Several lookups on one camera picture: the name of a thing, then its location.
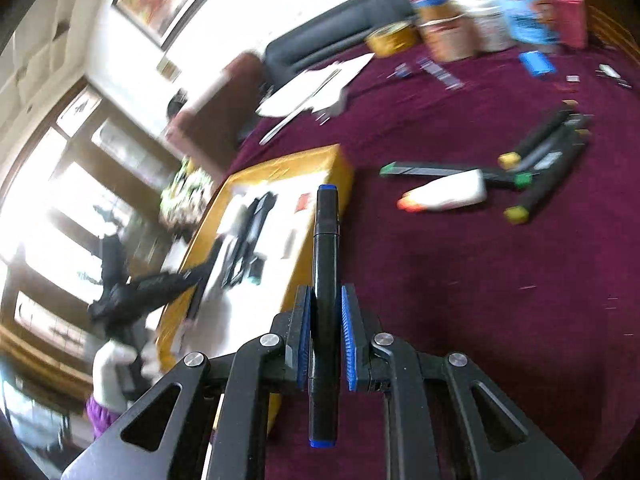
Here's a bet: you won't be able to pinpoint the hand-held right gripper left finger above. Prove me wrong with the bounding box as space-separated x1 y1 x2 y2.
60 284 313 480

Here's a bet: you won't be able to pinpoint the blue cartoon label jar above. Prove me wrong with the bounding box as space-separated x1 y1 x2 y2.
500 0 558 46

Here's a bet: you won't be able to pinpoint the black marker yellow band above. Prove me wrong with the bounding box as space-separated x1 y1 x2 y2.
502 130 592 226

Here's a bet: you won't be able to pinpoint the yellow tray white inside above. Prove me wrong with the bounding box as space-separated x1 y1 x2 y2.
156 144 355 436

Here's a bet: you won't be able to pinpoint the black marker green ends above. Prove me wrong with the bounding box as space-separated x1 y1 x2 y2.
378 161 533 191

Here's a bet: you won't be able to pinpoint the small gold wall plaque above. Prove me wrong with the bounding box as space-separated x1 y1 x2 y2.
156 57 182 81

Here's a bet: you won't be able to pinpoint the pink thermos knitted sleeve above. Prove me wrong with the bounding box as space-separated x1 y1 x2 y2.
552 0 588 51

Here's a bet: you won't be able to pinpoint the clear jar peach label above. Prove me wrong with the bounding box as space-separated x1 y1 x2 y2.
417 5 478 63

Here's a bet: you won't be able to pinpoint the small white bottle orange label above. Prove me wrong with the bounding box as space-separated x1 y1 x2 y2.
396 169 488 214

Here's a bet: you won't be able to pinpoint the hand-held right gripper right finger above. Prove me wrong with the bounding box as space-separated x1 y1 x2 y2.
341 282 583 480

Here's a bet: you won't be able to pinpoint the white plastic jar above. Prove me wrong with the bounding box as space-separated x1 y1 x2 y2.
457 0 516 53

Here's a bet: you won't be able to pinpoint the gold tape roll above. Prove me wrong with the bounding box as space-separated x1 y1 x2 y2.
364 22 418 58

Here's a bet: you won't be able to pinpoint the brown armchair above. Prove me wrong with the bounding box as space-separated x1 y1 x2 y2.
165 50 266 181

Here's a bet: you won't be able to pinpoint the green patterned blanket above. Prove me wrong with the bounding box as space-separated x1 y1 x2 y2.
159 157 216 228

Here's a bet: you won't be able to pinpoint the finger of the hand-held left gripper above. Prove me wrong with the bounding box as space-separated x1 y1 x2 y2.
132 242 225 306
100 234 130 291

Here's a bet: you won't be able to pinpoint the silver marker pen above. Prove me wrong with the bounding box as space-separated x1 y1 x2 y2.
259 72 341 146

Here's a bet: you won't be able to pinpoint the black leather sofa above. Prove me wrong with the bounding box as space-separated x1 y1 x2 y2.
262 0 426 83

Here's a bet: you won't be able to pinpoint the wooden framed glass door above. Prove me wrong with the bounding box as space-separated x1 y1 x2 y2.
0 80 176 411

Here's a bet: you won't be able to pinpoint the plain black marker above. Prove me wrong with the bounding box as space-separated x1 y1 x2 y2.
520 114 593 176

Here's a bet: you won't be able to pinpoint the black marker blue ends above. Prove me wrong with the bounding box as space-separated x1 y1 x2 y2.
306 185 342 448

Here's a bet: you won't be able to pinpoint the black marker yellow ends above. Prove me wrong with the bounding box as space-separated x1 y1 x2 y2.
497 100 580 171

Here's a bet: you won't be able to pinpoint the white paper sheet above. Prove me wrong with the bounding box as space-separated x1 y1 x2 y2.
320 52 376 86

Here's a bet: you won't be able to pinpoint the blue battery pack with wires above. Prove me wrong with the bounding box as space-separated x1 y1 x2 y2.
517 51 558 78

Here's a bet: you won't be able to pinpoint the white notepad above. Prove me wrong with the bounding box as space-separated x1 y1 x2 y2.
255 67 346 117

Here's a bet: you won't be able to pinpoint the person's left hand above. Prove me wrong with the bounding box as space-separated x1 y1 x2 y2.
92 340 163 411

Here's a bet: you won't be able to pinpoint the person's left forearm purple sleeve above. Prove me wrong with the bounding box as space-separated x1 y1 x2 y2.
85 394 123 438

